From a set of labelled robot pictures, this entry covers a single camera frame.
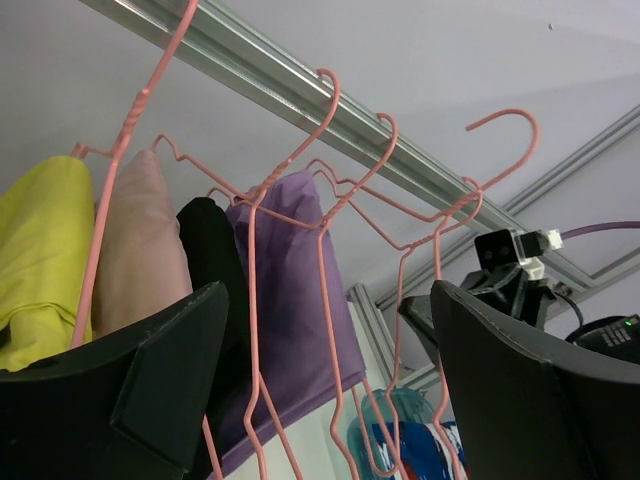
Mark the aluminium hanging rail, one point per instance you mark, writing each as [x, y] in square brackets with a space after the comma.
[226, 48]

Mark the blue patterned trousers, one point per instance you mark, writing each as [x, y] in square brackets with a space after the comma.
[423, 454]

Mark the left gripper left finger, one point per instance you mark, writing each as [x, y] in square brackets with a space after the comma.
[129, 405]

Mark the pink hanger of black trousers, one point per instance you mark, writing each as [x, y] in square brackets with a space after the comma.
[261, 419]

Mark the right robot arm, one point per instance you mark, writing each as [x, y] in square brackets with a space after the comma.
[614, 336]

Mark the yellow trousers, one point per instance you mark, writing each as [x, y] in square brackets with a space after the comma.
[47, 223]

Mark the black trousers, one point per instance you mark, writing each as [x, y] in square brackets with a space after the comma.
[209, 243]

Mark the pink trousers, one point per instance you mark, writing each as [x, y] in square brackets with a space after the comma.
[142, 266]

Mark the purple trousers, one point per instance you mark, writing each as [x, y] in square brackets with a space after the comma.
[301, 302]

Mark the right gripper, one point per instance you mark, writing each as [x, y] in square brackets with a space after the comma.
[507, 288]

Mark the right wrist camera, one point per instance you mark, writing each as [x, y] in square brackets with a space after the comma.
[508, 247]

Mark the pink hanger of yellow trousers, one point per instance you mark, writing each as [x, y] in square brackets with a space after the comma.
[115, 154]

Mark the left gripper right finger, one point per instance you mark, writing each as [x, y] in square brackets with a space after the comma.
[529, 405]

